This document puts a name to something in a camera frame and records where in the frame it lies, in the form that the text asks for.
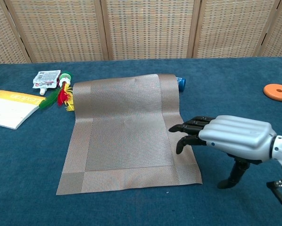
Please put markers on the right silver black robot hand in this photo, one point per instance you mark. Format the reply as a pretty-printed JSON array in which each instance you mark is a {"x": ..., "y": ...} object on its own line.
[{"x": 240, "y": 134}]

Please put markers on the beige woven placemat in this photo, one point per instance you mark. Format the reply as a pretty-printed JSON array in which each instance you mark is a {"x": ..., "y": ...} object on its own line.
[{"x": 126, "y": 131}]

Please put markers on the orange disc with hole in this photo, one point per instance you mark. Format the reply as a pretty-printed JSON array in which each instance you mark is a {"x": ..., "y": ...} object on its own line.
[{"x": 271, "y": 94}]

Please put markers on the blue spray bottle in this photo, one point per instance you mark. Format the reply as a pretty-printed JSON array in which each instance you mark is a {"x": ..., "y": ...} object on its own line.
[{"x": 182, "y": 83}]

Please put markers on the woven wicker folding screen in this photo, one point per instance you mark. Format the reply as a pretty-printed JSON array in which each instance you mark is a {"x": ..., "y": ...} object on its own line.
[{"x": 148, "y": 28}]

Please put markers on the colourful feather shuttlecock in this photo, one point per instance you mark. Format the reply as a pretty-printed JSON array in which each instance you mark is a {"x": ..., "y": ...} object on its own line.
[{"x": 62, "y": 96}]

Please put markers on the white spouted food pouch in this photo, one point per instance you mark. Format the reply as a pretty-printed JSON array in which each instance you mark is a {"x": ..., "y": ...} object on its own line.
[{"x": 46, "y": 78}]

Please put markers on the blue felt table cover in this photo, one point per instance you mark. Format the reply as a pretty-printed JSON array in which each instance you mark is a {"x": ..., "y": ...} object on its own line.
[{"x": 25, "y": 176}]

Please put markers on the yellow and white book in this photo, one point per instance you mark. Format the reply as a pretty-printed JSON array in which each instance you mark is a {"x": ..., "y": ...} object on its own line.
[{"x": 9, "y": 110}]

